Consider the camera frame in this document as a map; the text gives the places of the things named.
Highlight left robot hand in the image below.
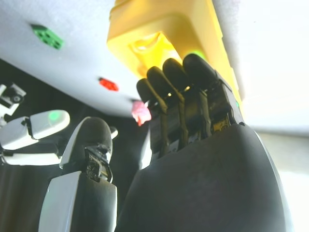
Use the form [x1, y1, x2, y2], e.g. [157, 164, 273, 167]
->
[37, 53, 296, 232]

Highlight yellow egg carton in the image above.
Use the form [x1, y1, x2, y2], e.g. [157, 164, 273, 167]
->
[106, 0, 244, 103]

